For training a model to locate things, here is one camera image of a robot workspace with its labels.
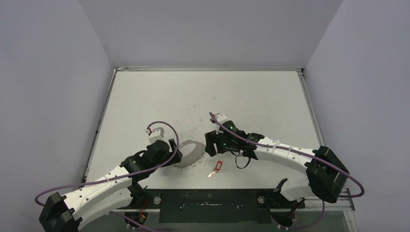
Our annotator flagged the large metal keyring plate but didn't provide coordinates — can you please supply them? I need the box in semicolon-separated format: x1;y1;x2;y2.
172;140;205;171

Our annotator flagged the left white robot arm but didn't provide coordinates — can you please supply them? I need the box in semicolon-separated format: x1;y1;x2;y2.
39;139;183;232

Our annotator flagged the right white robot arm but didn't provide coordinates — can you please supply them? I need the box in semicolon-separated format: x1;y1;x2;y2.
205;120;349;207

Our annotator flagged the key with red tag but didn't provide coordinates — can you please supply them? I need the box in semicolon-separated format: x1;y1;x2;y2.
208;160;223;177

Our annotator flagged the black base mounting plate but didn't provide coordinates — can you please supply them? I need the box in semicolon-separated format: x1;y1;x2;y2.
125;188;305;224

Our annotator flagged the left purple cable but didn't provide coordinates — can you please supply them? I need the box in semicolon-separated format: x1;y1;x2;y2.
34;121;180;232

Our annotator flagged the purple cable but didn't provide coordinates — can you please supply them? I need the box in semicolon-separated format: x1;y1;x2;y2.
34;121;180;232
208;112;365;231

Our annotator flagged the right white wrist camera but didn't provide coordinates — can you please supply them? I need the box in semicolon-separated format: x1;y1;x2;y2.
210;113;228;134

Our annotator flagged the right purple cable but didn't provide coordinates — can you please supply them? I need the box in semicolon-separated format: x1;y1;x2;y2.
208;112;365;231

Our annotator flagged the aluminium frame rail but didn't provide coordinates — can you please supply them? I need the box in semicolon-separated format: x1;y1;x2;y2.
301;197;355;211

